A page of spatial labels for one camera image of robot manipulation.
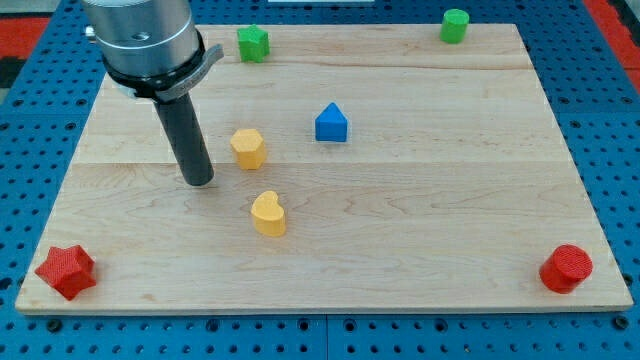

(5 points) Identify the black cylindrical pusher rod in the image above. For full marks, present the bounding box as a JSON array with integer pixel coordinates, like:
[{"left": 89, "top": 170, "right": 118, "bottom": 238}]
[{"left": 154, "top": 94, "right": 214, "bottom": 186}]

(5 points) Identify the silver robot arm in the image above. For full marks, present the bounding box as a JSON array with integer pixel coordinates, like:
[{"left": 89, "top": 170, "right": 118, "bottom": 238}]
[{"left": 81, "top": 0, "right": 224, "bottom": 186}]

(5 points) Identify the yellow heart block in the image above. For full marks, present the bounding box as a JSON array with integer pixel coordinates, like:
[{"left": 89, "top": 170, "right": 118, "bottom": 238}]
[{"left": 250, "top": 190, "right": 286, "bottom": 237}]

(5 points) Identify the yellow hexagon block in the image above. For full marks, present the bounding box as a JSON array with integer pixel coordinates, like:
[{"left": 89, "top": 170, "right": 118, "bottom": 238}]
[{"left": 230, "top": 129, "right": 267, "bottom": 170}]

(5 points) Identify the green star block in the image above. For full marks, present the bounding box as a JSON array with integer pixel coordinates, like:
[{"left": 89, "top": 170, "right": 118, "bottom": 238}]
[{"left": 236, "top": 24, "right": 270, "bottom": 63}]

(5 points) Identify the blue triangle block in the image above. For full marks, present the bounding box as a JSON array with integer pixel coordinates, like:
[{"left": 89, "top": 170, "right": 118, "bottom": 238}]
[{"left": 314, "top": 103, "right": 348, "bottom": 142}]

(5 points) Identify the wooden board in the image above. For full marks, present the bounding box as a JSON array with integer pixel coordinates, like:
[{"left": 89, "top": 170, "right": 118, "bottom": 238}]
[{"left": 15, "top": 24, "right": 633, "bottom": 315}]

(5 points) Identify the red star block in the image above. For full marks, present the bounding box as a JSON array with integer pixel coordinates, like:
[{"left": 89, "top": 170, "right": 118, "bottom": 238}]
[{"left": 35, "top": 245, "right": 97, "bottom": 301}]

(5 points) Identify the green cylinder block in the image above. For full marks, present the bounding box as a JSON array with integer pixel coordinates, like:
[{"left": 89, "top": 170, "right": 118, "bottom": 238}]
[{"left": 440, "top": 8, "right": 470, "bottom": 44}]

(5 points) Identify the red cylinder block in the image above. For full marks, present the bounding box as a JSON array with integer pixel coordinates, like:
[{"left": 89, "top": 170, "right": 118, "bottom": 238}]
[{"left": 539, "top": 244, "right": 594, "bottom": 294}]

